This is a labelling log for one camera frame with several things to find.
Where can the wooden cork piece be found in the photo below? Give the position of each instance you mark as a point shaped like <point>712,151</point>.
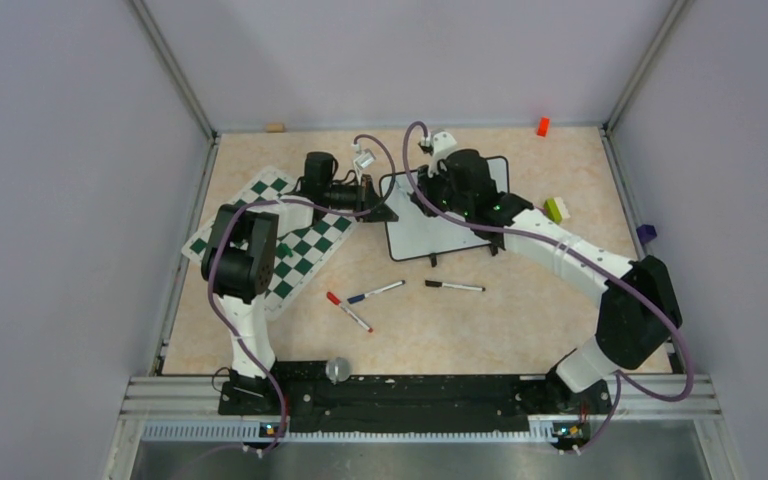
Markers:
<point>275,128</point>

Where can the white whiteboard black frame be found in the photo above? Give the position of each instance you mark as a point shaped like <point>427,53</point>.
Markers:
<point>414,235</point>

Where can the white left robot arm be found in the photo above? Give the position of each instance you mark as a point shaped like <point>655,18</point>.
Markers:
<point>239,260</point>

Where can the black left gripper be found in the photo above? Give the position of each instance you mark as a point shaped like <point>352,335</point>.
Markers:
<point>367,200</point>

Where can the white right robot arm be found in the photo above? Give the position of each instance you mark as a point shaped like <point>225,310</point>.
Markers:
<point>637,306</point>

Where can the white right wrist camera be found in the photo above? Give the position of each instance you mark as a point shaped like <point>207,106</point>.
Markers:
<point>438,145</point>

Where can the red cap marker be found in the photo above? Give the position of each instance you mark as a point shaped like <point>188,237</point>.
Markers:
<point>335,300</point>

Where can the green white toy brick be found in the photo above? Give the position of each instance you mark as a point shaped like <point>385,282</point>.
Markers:
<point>556,210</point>

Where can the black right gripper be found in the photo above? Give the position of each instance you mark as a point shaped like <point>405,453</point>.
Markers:
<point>427,181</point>

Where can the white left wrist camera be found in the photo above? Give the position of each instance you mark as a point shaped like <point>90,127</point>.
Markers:
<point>363,160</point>

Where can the black cap marker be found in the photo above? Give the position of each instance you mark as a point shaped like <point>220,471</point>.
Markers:
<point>442,284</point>

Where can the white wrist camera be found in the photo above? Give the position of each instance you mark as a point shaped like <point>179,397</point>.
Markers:
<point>363,160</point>
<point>438,145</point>

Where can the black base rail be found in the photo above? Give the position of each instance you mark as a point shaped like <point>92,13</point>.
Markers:
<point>404,404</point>

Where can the orange toy block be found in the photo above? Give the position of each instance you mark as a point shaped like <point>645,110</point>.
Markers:
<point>543,127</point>

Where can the grey round knob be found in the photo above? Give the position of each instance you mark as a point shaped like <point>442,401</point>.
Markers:
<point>338,370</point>

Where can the purple toy block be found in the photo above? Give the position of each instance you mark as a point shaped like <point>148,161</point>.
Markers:
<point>646,233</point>

